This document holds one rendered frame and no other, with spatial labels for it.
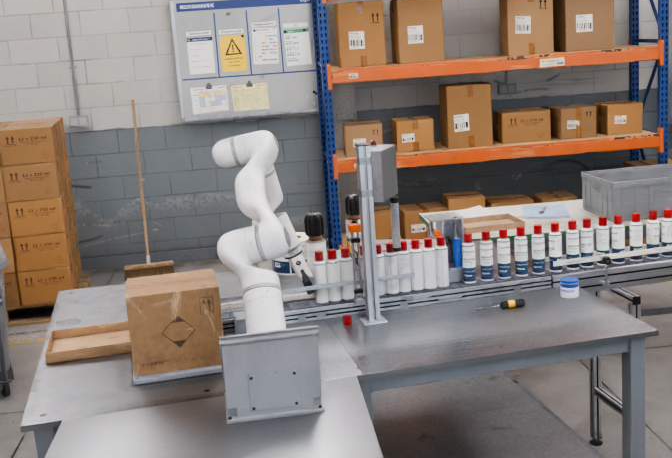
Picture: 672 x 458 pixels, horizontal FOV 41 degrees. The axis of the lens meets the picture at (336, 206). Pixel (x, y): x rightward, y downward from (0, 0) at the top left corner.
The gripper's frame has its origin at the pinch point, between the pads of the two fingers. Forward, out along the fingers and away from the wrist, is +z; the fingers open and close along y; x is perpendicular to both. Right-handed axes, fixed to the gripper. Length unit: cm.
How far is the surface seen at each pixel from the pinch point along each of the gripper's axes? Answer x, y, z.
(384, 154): -45, -16, -38
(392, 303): -26.4, -5.5, 18.9
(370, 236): -27.5, -15.8, -12.8
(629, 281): -121, -5, 58
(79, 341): 86, 6, -20
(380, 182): -39, -18, -30
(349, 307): -10.5, -4.9, 12.6
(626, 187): -182, 96, 62
